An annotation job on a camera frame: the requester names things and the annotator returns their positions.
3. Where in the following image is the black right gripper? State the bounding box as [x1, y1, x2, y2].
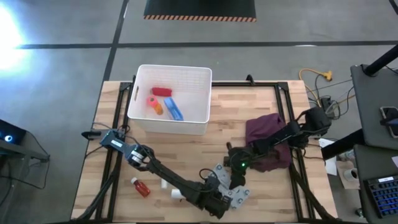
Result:
[226, 146, 254, 190]

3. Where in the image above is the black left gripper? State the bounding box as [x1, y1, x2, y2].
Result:
[198, 185, 234, 219]

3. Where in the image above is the white package with navy print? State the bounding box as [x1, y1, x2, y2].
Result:
[211, 163, 251, 208]

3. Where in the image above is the blue package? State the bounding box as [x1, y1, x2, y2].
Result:
[163, 96, 185, 121]

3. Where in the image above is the red bandage roll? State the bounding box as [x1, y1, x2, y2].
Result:
[151, 87, 173, 97]

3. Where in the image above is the white perforated plastic basket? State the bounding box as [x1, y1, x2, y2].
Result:
[127, 64, 213, 136]

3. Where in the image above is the white plastic bottle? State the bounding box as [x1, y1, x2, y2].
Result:
[170, 188, 185, 200]

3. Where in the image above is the purple cloth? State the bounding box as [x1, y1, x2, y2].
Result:
[244, 113, 293, 173]

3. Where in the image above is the red bottle with white cap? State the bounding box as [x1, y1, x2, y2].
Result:
[130, 177, 151, 198]

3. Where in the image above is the white paper sheet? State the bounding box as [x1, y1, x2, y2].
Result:
[318, 138, 338, 177]

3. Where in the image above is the white mug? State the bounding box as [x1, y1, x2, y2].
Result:
[343, 167, 359, 182]

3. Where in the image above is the black power strip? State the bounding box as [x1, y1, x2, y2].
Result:
[320, 95, 339, 119]

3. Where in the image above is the keyboard with blue keys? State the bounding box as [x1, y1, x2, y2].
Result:
[366, 175, 398, 219]

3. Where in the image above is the grey desk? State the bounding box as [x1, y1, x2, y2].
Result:
[350, 63, 398, 147]

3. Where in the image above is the smartphone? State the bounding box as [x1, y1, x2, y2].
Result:
[379, 106, 398, 139]

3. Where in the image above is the black mat with hazard stripes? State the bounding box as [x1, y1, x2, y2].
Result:
[143, 0, 257, 23]

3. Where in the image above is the black pole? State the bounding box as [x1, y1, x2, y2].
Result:
[362, 43, 398, 77]

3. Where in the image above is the black box with blue light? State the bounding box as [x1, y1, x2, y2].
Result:
[0, 119, 27, 146]

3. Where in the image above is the black aluminium table frame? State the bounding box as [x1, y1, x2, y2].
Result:
[74, 80, 331, 223]

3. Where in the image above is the yellow extension cable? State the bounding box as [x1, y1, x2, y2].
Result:
[298, 68, 333, 107]

